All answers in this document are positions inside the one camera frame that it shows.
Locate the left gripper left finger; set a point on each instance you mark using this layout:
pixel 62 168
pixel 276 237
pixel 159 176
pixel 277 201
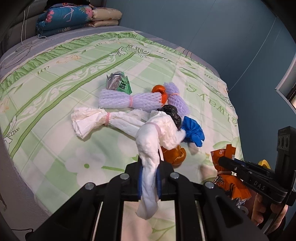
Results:
pixel 94 212

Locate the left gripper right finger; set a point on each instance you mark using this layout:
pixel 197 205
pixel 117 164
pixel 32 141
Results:
pixel 203 212

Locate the orange snack wrapper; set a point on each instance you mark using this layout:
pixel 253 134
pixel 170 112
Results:
pixel 233 186

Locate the orange peel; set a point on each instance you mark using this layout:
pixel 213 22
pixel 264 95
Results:
pixel 162 90
pixel 174 156

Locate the blue plastic bag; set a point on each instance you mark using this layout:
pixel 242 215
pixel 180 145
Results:
pixel 194 132

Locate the white tissue bundle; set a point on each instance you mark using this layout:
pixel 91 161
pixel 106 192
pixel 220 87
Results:
pixel 85 120

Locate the pink white tissue wad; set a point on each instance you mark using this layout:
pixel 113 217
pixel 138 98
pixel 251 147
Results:
pixel 159 131

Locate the black plastic bag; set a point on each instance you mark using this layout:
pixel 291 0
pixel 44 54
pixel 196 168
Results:
pixel 173 113

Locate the purple foam net long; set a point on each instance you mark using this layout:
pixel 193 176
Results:
pixel 119 100

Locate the purple foam net short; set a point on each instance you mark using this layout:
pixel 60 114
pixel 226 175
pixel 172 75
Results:
pixel 175 99

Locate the green snack packet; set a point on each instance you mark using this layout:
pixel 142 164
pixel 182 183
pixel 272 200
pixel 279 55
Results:
pixel 118 81

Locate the yellow rimmed black trash bin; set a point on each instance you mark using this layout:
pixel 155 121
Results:
pixel 264 164

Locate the window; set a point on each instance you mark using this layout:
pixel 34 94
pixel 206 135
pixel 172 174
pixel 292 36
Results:
pixel 286 87

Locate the green floral bed cover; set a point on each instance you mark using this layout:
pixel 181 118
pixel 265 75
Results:
pixel 39 96

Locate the blue flamingo folded quilt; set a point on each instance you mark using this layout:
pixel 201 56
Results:
pixel 61 18

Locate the beige folded quilt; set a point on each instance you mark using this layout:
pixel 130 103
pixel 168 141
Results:
pixel 102 17

